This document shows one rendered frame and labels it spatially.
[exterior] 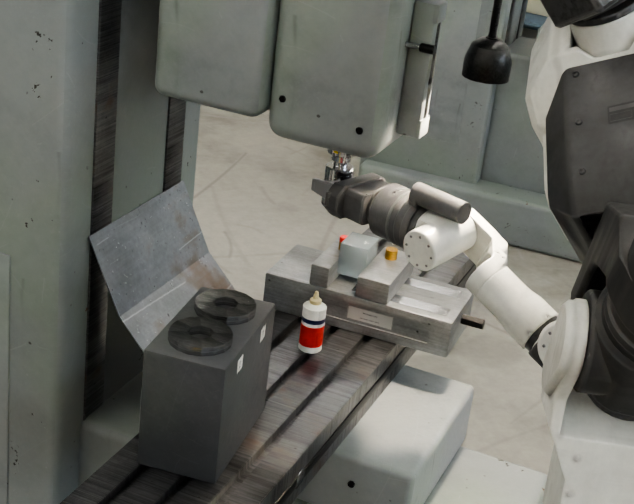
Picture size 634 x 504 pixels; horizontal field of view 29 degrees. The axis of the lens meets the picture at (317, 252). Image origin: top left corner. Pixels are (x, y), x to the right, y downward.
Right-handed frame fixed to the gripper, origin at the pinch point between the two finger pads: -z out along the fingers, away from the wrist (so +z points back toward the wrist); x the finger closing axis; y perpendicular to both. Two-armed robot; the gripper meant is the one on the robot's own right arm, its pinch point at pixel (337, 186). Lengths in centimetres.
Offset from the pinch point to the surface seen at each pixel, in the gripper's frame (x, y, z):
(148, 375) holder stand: 46.4, 14.7, 11.2
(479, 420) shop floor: -136, 122, -53
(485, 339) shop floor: -179, 121, -84
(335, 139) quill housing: 8.4, -11.5, 5.9
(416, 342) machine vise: -13.1, 27.9, 10.9
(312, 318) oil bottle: 3.7, 22.6, 1.3
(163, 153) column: 5.8, 5.6, -37.5
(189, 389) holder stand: 43.5, 15.3, 16.5
